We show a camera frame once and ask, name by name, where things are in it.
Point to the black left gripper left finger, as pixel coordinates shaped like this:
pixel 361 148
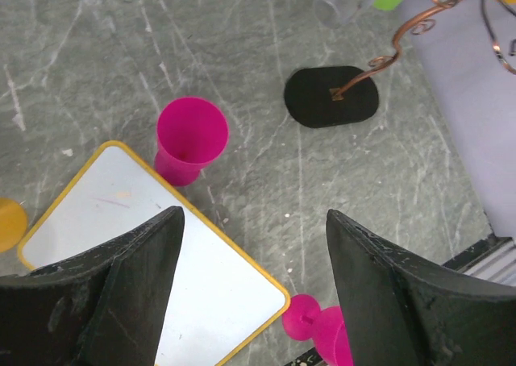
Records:
pixel 105 306

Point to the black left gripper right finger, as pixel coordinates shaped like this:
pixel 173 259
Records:
pixel 401 309

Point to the pink wine glass front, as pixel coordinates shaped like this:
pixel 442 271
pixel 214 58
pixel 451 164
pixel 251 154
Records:
pixel 305 319

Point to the pink wine glass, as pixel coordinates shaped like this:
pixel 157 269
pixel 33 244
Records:
pixel 191 133
pixel 305 319

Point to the yellow-framed whiteboard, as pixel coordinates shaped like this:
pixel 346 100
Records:
pixel 221 298

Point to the aluminium mounting rail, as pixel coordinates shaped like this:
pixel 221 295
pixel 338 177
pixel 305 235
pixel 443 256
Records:
pixel 491 259

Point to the copper wire glass rack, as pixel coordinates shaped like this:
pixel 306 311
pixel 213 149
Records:
pixel 337 95

